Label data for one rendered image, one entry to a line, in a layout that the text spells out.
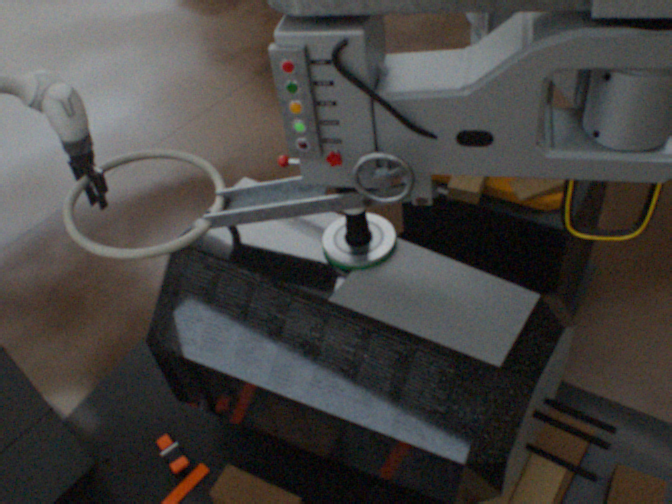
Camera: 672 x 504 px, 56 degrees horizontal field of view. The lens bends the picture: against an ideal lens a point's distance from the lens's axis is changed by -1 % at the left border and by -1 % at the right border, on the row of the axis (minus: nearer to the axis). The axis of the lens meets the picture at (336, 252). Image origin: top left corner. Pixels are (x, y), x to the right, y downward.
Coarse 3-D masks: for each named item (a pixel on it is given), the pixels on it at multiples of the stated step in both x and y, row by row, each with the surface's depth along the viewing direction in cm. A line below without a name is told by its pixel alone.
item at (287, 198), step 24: (216, 192) 193; (240, 192) 190; (264, 192) 188; (288, 192) 186; (312, 192) 182; (432, 192) 161; (216, 216) 184; (240, 216) 182; (264, 216) 180; (288, 216) 178
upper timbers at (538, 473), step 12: (540, 456) 204; (528, 468) 201; (540, 468) 201; (552, 468) 200; (564, 468) 200; (528, 480) 198; (540, 480) 198; (552, 480) 197; (516, 492) 196; (528, 492) 196; (540, 492) 195; (552, 492) 195
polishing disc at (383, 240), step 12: (372, 216) 192; (336, 228) 190; (372, 228) 188; (384, 228) 188; (324, 240) 187; (336, 240) 187; (372, 240) 185; (384, 240) 184; (336, 252) 183; (348, 252) 182; (360, 252) 182; (372, 252) 181; (384, 252) 181; (348, 264) 180; (360, 264) 179
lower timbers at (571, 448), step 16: (560, 416) 223; (544, 432) 220; (560, 432) 219; (592, 432) 218; (544, 448) 216; (560, 448) 215; (576, 448) 214; (576, 464) 210; (624, 480) 206; (640, 480) 205; (656, 480) 204; (560, 496) 203; (608, 496) 203; (624, 496) 202; (640, 496) 201; (656, 496) 201
